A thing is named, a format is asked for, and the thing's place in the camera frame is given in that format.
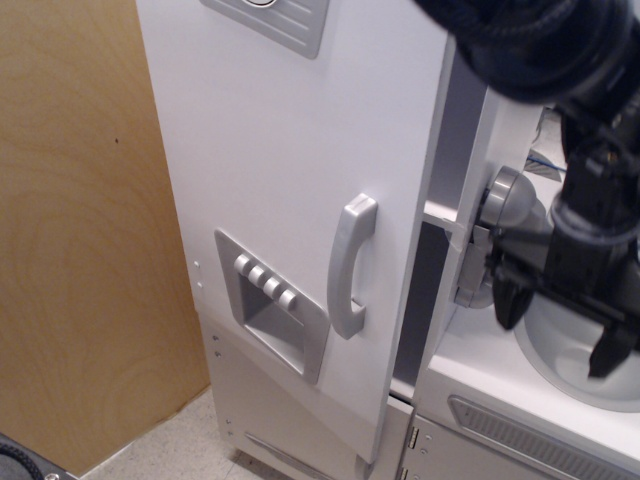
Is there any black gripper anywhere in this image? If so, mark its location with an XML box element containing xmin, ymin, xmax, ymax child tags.
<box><xmin>492</xmin><ymin>197</ymin><xmax>639</xmax><ymax>379</ymax></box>

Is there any grey fridge door handle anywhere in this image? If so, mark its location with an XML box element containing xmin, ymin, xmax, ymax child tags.
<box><xmin>327</xmin><ymin>193</ymin><xmax>378</xmax><ymax>340</ymax></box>

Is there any white toy fridge door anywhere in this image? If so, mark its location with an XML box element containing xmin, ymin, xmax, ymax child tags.
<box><xmin>137</xmin><ymin>1</ymin><xmax>450</xmax><ymax>464</ymax></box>

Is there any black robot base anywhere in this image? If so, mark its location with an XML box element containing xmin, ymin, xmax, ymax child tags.
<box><xmin>1</xmin><ymin>434</ymin><xmax>77</xmax><ymax>480</ymax></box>

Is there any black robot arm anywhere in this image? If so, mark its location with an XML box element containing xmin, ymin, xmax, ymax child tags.
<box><xmin>421</xmin><ymin>1</ymin><xmax>639</xmax><ymax>378</ymax></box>

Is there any white lower fridge door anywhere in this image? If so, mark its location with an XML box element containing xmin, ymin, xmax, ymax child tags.
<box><xmin>199</xmin><ymin>309</ymin><xmax>416</xmax><ymax>480</ymax></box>

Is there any grey toy sink basin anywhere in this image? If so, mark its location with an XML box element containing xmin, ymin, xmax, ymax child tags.
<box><xmin>514</xmin><ymin>295</ymin><xmax>639</xmax><ymax>413</ymax></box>

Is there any grey toy telephone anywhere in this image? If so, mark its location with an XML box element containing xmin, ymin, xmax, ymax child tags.
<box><xmin>455</xmin><ymin>166</ymin><xmax>548</xmax><ymax>309</ymax></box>

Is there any grey oven vent panel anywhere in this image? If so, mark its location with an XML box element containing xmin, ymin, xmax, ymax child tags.
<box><xmin>447</xmin><ymin>395</ymin><xmax>639</xmax><ymax>479</ymax></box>

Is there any silver door hinge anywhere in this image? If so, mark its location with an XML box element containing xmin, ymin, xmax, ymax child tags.
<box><xmin>407</xmin><ymin>426</ymin><xmax>419</xmax><ymax>450</ymax></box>

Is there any grey ice dispenser panel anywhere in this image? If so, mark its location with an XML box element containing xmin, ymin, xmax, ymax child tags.
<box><xmin>215</xmin><ymin>230</ymin><xmax>330</xmax><ymax>385</ymax></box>

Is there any grey freezer panel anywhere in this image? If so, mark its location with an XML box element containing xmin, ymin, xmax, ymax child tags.
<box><xmin>201</xmin><ymin>0</ymin><xmax>329</xmax><ymax>60</ymax></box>

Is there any plywood board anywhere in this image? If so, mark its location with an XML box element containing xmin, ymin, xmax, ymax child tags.
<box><xmin>1</xmin><ymin>1</ymin><xmax>208</xmax><ymax>474</ymax></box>

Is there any blue cable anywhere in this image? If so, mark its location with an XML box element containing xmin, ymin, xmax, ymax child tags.
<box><xmin>526</xmin><ymin>156</ymin><xmax>569</xmax><ymax>176</ymax></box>

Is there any grey lower door handle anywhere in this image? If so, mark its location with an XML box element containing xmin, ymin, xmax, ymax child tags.
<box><xmin>354</xmin><ymin>456</ymin><xmax>374</xmax><ymax>480</ymax></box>

